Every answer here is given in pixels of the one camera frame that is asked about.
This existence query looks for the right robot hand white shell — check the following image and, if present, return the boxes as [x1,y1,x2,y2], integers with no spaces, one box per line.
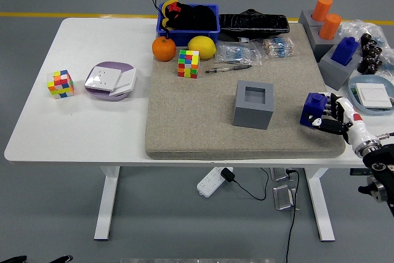
[307,92,375,149]

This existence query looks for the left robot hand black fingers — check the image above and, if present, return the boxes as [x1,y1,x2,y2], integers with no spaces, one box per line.
[0,254,74,263]

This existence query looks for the blue seal stamp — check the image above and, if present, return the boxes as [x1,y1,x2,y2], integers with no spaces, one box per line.
[299,92,329,128]
[331,36,360,67]

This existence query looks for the grey cube seal holder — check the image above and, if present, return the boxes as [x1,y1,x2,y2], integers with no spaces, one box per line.
[232,79,275,131]
[318,44,363,91]

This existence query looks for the light blue plate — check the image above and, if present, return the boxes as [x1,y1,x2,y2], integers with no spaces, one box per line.
[347,75,394,118]

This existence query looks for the white table leg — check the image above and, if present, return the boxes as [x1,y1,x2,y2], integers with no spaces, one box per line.
[304,168,336,242]
[94,166,121,241]

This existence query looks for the grey cube stamp holder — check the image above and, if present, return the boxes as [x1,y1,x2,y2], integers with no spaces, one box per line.
[307,24,342,62]
[299,9,324,30]

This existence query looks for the crumpled clear plastic bag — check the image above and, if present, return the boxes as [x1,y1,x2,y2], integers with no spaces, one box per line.
[338,18,394,79]

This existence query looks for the orange cylinder stamp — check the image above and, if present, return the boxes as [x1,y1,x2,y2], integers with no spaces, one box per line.
[312,0,334,22]
[318,14,342,41]

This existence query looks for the clear bag of resistors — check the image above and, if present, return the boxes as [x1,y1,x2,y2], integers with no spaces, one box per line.
[214,42,263,67]
[252,36,297,60]

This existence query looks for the grey ballpoint pen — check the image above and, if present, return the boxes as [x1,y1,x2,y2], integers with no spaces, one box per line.
[205,63,253,75]

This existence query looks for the black power adapter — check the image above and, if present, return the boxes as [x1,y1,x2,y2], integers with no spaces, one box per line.
[220,167,236,183]

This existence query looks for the black plastic-wrapped bar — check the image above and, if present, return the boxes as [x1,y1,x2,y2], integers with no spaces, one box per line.
[218,8,291,42]

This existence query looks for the white power strip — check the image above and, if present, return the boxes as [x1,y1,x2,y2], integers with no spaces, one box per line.
[196,166,228,198]

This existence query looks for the grey-brown mat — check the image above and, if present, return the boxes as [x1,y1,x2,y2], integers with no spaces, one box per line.
[144,22,346,161]

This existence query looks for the yellow lemon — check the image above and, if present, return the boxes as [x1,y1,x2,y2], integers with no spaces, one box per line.
[187,35,217,60]

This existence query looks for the colourful puzzle cube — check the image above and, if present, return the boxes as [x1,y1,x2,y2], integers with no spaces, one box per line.
[177,49,201,79]
[47,69,76,100]

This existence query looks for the blue plastic bin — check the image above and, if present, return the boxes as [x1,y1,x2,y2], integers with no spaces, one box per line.
[156,3,221,48]

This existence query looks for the purple plate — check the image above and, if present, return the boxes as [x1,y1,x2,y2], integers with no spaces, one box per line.
[84,61,137,102]

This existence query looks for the orange fruit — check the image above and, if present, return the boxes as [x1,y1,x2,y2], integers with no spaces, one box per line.
[151,36,177,62]

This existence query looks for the white wall switch panel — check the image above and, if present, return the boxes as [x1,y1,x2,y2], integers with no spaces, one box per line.
[109,67,138,97]
[355,83,394,109]

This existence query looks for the clear metal floor bracket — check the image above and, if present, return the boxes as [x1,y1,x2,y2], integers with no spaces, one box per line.
[273,184,298,212]
[270,167,292,182]

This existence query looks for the long black power cable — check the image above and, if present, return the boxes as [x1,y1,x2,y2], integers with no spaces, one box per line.
[284,169,301,263]

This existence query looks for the thin black adapter cord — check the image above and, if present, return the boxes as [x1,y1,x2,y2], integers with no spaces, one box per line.
[232,167,270,201]

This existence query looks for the white wall socket panel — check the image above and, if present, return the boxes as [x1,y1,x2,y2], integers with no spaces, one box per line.
[85,66,123,93]

